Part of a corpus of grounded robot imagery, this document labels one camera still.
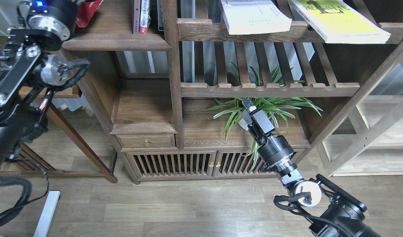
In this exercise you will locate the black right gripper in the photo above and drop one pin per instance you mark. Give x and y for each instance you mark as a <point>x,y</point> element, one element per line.
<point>259,125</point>

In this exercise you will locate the yellow green paperback book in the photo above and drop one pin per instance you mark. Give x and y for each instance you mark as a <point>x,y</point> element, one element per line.
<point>338,23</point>

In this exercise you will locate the dark green upright book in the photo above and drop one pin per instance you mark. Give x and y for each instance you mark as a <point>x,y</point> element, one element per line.
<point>160,16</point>

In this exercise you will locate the light wooden shelf frame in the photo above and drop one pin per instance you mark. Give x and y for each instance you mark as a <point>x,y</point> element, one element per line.
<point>376,145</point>

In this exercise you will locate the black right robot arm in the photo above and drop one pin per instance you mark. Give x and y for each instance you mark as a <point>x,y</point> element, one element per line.
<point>331,211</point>

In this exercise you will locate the dark wooden bookshelf cabinet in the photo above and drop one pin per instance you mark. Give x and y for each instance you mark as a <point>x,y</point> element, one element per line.
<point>155,86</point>

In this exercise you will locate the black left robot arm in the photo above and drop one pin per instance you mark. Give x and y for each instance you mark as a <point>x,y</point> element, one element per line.
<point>30,75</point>

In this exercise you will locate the green spider plant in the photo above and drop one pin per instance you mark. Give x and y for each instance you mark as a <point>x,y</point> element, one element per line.
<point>272,106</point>

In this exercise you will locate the white plant pot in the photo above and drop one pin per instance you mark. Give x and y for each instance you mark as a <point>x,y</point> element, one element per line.
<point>242,123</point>

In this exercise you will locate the white metal leg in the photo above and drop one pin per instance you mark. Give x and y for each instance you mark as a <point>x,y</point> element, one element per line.
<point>47,214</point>

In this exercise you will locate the red paperback book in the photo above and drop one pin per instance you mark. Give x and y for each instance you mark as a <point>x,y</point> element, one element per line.
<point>86,12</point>

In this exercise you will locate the red white upright book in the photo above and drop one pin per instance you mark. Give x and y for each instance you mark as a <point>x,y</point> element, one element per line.
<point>144,16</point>

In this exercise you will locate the brass drawer knob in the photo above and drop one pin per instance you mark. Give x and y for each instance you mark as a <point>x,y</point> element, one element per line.
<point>147,143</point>

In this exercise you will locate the dark slatted wooden rack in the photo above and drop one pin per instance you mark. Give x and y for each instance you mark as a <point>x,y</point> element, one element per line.
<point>15,132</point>

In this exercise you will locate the dark maroon upright book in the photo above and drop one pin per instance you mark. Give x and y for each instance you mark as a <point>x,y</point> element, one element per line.
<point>136,4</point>

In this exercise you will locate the white paperback book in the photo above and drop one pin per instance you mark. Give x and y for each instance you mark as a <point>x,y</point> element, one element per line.
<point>247,17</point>

